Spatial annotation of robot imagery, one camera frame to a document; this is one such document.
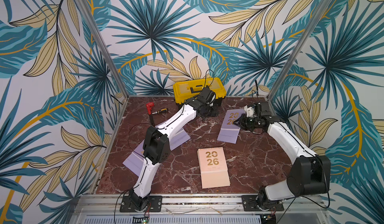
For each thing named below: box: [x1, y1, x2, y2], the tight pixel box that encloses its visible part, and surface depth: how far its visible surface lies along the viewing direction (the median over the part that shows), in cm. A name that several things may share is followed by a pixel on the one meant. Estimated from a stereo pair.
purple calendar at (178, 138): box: [169, 127, 191, 151], surface depth 98 cm
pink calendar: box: [197, 146, 231, 189], surface depth 83 cm
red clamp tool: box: [146, 102, 155, 115], surface depth 114 cm
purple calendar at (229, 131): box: [217, 108, 246, 144], surface depth 91 cm
